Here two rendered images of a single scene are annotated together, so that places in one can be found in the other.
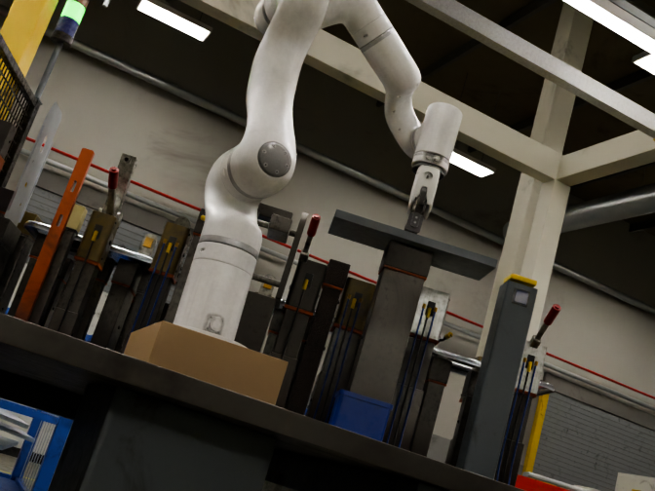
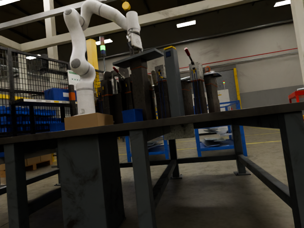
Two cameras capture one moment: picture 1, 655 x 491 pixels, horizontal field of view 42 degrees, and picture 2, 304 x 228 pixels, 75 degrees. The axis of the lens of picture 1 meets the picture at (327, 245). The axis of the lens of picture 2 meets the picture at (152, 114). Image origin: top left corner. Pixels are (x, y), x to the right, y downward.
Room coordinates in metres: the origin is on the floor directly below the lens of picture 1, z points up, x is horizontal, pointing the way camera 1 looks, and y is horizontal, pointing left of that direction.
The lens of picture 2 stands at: (0.68, -0.99, 0.66)
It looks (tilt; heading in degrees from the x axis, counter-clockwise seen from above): 4 degrees up; 33
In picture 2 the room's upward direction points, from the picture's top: 6 degrees counter-clockwise
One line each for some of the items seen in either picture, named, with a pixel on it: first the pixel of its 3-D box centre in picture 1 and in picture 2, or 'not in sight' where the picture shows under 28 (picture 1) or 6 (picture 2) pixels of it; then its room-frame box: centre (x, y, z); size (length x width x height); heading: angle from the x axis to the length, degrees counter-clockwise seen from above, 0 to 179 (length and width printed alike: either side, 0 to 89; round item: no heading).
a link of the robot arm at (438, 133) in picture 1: (438, 133); (132, 22); (1.83, -0.17, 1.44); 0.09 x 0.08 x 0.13; 24
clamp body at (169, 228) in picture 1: (151, 302); (103, 107); (1.95, 0.35, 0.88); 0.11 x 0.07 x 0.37; 1
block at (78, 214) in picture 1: (52, 276); not in sight; (2.02, 0.60, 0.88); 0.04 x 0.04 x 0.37; 1
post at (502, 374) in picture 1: (496, 382); (174, 84); (1.84, -0.44, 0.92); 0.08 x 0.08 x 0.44; 1
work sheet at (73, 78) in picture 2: not in sight; (76, 83); (2.23, 1.08, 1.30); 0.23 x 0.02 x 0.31; 1
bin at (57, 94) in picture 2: not in sight; (62, 96); (1.95, 0.96, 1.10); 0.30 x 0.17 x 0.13; 2
